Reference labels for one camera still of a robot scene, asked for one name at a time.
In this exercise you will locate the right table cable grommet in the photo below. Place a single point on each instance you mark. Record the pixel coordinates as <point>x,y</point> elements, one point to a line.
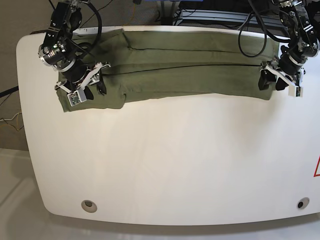
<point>303,203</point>

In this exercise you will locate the aluminium frame rail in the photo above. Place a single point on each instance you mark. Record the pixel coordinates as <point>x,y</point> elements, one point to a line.
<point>224,17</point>

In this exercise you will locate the red triangle table sticker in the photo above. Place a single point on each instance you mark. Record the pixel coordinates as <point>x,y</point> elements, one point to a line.
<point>317,169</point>

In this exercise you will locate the left table cable grommet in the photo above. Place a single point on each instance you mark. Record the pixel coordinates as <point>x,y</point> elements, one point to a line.
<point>89,206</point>

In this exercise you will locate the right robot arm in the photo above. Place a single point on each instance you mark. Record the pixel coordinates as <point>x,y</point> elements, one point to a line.
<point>64,55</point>

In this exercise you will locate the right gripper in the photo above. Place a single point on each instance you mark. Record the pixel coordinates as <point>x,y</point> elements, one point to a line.
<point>78,75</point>

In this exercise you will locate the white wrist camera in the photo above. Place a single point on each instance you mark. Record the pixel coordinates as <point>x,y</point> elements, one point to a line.
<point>295,91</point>
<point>76,97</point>

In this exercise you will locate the olive green T-shirt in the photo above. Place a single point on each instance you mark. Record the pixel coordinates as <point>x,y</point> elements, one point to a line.
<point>158,64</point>

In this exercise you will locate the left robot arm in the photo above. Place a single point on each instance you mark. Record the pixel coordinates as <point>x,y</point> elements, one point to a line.
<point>303,41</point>

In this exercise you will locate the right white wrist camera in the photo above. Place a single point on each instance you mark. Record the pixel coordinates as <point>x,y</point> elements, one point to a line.
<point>76,97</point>

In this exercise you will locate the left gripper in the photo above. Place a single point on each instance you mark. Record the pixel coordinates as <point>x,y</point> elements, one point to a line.
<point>283,72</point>

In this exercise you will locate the table cable grommet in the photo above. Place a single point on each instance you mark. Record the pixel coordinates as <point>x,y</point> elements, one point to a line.
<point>303,203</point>
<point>89,206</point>

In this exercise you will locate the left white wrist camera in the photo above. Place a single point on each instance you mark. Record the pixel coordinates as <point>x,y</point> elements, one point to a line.
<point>295,91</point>

